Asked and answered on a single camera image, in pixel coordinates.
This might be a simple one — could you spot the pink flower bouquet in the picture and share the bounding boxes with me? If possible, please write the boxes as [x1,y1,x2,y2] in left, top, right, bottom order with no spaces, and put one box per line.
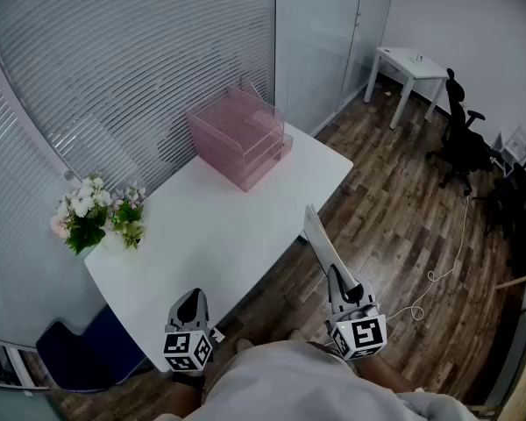
[109,181,148,250]

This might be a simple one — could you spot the person's white shirt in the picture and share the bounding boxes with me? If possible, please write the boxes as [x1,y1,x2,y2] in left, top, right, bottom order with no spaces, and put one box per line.
[153,339,479,421]

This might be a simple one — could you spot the person's left forearm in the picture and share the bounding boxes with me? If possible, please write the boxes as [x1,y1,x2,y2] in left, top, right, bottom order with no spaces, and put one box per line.
[170,386,207,414]

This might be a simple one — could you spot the pink transparent drawer organizer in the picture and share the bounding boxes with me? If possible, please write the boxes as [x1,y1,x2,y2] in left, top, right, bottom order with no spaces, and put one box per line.
[185,75,295,193]

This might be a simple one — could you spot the black wrist strap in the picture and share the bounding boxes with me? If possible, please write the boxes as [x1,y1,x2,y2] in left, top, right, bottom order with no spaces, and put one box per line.
[171,371,206,389]

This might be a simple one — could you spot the black office chair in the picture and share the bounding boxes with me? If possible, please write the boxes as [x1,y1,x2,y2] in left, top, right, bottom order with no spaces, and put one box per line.
[473,146,526,280]
[425,68,503,196]

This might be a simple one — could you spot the small white table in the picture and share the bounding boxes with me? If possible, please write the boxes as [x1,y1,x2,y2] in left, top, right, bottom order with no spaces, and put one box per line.
[363,46,451,131]

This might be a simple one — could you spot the white booklet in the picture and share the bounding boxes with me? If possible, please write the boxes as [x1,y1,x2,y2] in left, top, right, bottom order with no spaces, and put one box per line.
[303,203,363,297]

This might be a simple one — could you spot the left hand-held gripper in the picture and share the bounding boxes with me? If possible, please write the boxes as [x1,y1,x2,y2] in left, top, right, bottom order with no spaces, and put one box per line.
[163,288,214,373]

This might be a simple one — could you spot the white flower bouquet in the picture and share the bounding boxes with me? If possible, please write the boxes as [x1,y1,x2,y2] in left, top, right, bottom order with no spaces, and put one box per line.
[50,174,113,256]

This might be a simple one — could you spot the grey window blinds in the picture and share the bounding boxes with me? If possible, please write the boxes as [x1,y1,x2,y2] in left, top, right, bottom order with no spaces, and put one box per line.
[0,0,276,245]

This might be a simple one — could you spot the person's right forearm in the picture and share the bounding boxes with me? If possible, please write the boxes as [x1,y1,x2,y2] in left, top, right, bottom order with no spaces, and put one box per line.
[354,357,426,396]

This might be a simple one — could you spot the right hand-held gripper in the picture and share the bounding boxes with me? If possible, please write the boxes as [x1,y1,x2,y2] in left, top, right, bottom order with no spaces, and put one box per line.
[326,264,387,362]

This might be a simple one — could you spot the dark blue chair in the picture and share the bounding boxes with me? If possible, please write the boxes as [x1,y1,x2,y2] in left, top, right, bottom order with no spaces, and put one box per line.
[35,304,148,394]

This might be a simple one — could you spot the white floor cable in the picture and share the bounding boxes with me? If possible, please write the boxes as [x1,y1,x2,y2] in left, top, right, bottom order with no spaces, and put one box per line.
[385,195,471,324]

